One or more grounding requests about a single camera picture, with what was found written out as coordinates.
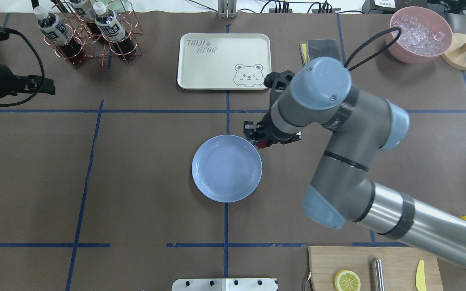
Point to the aluminium frame post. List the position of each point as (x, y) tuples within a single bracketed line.
[(227, 9)]

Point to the lemon half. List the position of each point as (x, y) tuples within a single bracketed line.
[(346, 280)]

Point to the red strawberry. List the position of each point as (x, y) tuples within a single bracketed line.
[(262, 144)]

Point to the green bowl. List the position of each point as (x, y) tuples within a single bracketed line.
[(118, 6)]

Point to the dark drink bottle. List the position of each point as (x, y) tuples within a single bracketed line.
[(59, 35), (84, 10), (110, 25)]

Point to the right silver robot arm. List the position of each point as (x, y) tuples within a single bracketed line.
[(361, 124)]

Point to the blue plate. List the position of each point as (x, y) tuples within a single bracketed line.
[(227, 168)]

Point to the copper wire bottle rack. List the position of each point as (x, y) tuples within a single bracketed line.
[(96, 46)]

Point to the white pillar base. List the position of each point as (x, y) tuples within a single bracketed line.
[(225, 284)]

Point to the yellow plastic knife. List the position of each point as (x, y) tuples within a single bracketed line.
[(420, 279)]

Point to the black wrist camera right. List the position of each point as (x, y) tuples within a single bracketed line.
[(277, 82)]

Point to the grey sponge cloth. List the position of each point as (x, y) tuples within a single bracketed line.
[(315, 48)]

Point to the pink bowl with ice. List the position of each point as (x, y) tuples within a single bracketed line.
[(424, 36)]

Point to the cream bear tray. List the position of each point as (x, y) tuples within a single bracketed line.
[(218, 61)]

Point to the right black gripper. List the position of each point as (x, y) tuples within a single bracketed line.
[(266, 136)]

